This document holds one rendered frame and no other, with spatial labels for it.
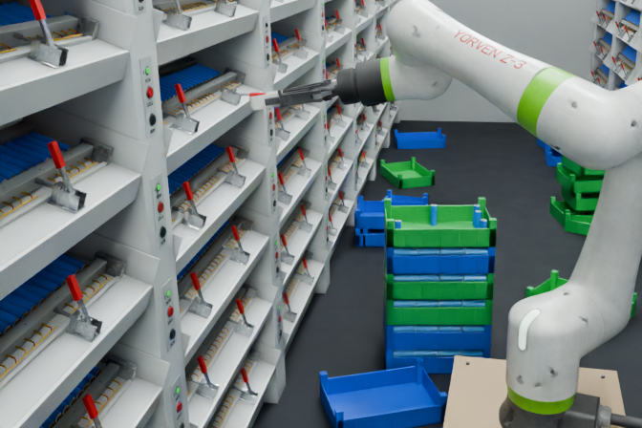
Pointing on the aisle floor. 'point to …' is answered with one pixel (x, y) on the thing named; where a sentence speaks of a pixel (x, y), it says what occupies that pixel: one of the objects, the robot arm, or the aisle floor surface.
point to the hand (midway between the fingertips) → (267, 100)
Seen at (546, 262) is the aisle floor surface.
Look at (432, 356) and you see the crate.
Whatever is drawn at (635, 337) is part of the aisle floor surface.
